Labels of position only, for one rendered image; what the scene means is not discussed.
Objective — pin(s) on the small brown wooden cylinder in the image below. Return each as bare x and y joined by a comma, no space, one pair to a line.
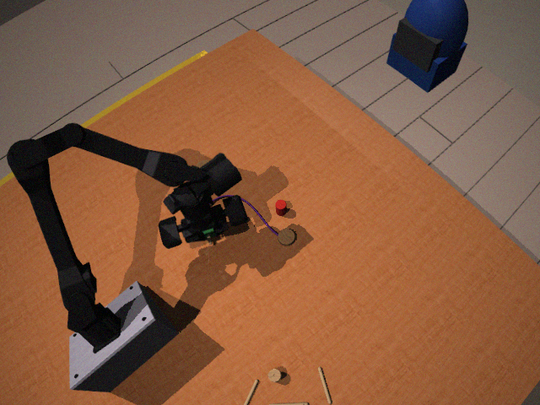
274,375

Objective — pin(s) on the red cylinder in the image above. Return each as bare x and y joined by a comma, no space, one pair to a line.
281,208

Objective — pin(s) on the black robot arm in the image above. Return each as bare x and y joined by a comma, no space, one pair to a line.
28,160

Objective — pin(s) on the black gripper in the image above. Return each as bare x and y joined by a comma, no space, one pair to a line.
214,218

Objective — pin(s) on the green block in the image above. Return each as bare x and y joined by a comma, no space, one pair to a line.
209,232

